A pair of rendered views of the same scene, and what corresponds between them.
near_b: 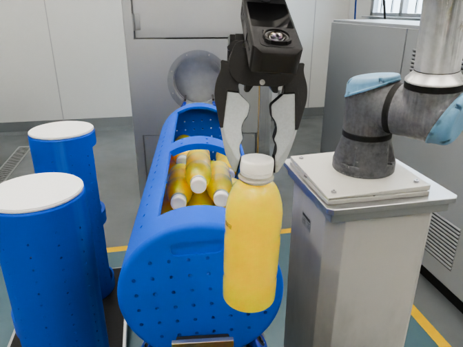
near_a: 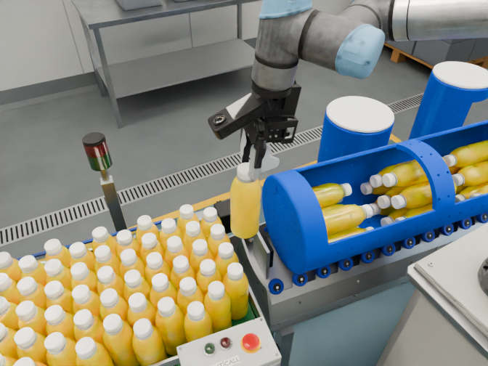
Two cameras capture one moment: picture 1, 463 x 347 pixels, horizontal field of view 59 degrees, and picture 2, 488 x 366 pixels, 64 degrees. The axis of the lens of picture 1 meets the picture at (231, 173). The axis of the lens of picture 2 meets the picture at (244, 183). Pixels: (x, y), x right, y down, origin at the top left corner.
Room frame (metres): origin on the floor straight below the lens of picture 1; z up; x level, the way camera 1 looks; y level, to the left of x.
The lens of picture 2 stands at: (0.25, -0.63, 1.91)
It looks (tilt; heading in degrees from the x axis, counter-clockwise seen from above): 42 degrees down; 74
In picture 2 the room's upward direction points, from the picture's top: straight up
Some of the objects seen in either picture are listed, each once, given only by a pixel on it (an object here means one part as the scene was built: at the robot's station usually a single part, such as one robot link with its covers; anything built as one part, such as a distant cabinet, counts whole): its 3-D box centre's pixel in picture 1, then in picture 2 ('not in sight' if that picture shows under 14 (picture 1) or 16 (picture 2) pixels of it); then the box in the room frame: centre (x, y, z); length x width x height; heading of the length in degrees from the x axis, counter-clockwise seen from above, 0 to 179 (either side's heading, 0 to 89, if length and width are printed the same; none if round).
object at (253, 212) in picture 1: (251, 238); (245, 202); (0.43, -0.03, 1.28); 0.07 x 0.07 x 0.18
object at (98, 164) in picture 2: not in sight; (99, 158); (0.10, 0.38, 1.18); 0.06 x 0.06 x 0.05
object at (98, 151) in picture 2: not in sight; (95, 146); (0.10, 0.38, 1.23); 0.06 x 0.06 x 0.04
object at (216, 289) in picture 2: not in sight; (216, 289); (0.34, -0.10, 1.08); 0.04 x 0.04 x 0.02
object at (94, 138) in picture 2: not in sight; (99, 160); (0.10, 0.38, 1.18); 0.06 x 0.06 x 0.16
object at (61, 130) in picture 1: (61, 129); (462, 74); (1.78, 0.77, 1.03); 0.28 x 0.28 x 0.01
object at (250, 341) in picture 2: not in sight; (250, 341); (0.38, -0.25, 1.11); 0.04 x 0.04 x 0.01
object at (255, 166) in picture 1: (256, 165); (246, 171); (0.43, -0.03, 1.38); 0.04 x 0.04 x 0.02
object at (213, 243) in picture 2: not in sight; (218, 253); (0.39, 0.08, 0.99); 0.07 x 0.07 x 0.18
